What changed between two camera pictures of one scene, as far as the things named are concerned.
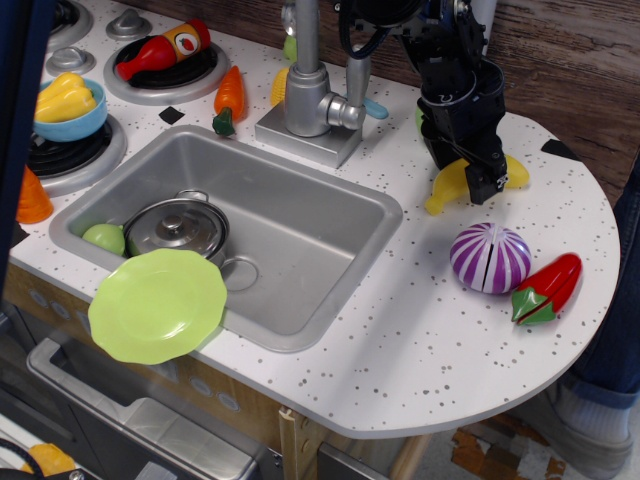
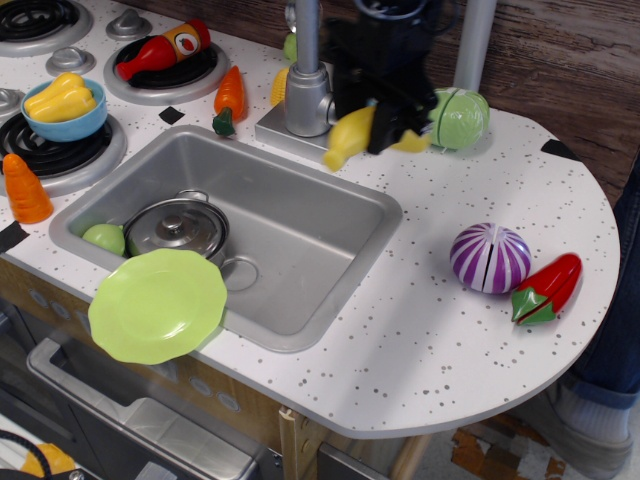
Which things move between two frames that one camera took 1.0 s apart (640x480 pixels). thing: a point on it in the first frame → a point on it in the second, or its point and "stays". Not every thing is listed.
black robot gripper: (462, 116) → (383, 63)
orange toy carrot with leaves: (228, 101) stays
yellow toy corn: (278, 87) stays
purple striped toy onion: (490, 258) stays
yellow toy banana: (452, 184) → (350, 133)
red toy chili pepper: (546, 291) stays
